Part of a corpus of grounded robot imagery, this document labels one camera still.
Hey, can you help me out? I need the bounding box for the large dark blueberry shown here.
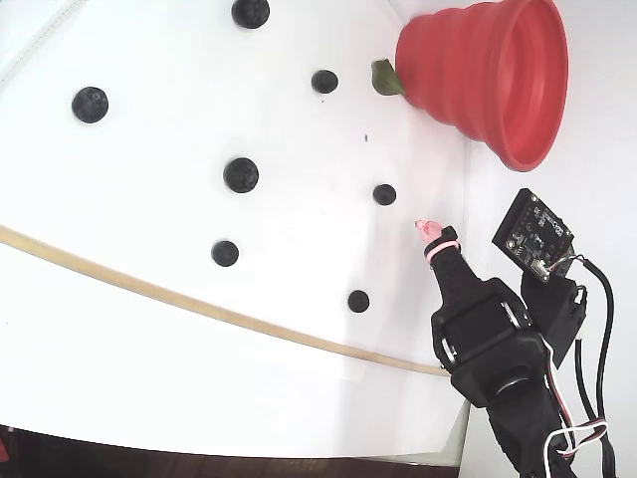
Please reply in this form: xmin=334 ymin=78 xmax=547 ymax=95
xmin=222 ymin=156 xmax=260 ymax=194
xmin=71 ymin=86 xmax=109 ymax=124
xmin=231 ymin=0 xmax=271 ymax=30

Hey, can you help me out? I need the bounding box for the large white base sheet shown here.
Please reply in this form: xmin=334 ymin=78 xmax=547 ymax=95
xmin=0 ymin=0 xmax=473 ymax=459

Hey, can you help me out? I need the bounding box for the black cable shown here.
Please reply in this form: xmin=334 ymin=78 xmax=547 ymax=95
xmin=574 ymin=338 xmax=606 ymax=424
xmin=566 ymin=254 xmax=623 ymax=478

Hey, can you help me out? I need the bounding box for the small green leaf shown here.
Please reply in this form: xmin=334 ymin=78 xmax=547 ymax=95
xmin=370 ymin=59 xmax=406 ymax=97

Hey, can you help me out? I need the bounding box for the long thin wooden stick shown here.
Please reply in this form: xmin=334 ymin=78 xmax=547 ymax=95
xmin=0 ymin=223 xmax=449 ymax=377

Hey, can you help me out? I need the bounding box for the red collapsible silicone cup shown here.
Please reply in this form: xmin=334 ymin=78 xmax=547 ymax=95
xmin=395 ymin=0 xmax=569 ymax=173

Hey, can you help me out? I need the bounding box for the red white black servo wire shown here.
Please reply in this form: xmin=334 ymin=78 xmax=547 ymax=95
xmin=541 ymin=343 xmax=611 ymax=459

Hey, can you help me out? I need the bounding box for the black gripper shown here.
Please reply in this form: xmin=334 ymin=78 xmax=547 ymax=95
xmin=413 ymin=217 xmax=537 ymax=373

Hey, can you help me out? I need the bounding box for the small dark blueberry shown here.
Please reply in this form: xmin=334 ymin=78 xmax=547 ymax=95
xmin=371 ymin=183 xmax=398 ymax=206
xmin=311 ymin=69 xmax=339 ymax=95
xmin=346 ymin=289 xmax=371 ymax=314
xmin=210 ymin=240 xmax=240 ymax=268

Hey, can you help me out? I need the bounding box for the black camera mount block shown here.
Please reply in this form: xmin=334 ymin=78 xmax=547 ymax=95
xmin=520 ymin=272 xmax=587 ymax=368

